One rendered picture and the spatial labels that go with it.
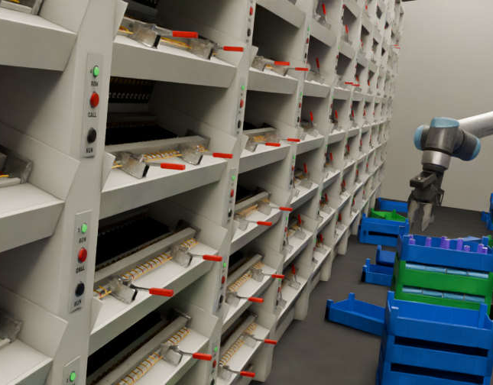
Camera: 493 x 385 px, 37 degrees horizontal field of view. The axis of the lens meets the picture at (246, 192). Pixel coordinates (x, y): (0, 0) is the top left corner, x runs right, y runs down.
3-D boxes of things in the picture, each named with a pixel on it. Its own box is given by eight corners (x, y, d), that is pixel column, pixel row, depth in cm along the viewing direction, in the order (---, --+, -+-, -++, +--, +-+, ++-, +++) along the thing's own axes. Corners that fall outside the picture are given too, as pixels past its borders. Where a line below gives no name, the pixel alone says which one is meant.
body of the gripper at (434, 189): (441, 208, 246) (449, 173, 247) (432, 202, 239) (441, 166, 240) (420, 204, 251) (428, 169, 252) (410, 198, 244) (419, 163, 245)
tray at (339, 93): (347, 99, 355) (355, 81, 353) (329, 98, 296) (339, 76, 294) (309, 82, 358) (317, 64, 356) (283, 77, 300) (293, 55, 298)
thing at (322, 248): (327, 256, 365) (339, 231, 362) (306, 284, 307) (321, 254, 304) (290, 237, 369) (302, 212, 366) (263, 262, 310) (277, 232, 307)
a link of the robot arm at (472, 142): (459, 134, 263) (439, 123, 255) (488, 138, 254) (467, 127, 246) (451, 159, 263) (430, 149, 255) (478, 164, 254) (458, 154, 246)
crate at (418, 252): (484, 259, 256) (488, 236, 255) (495, 273, 236) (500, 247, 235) (396, 247, 260) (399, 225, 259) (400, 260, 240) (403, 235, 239)
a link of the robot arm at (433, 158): (445, 152, 239) (417, 148, 245) (442, 167, 239) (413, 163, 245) (455, 159, 247) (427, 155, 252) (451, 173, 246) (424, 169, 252)
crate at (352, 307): (413, 329, 303) (416, 310, 302) (390, 339, 287) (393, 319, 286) (348, 310, 320) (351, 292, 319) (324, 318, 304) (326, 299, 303)
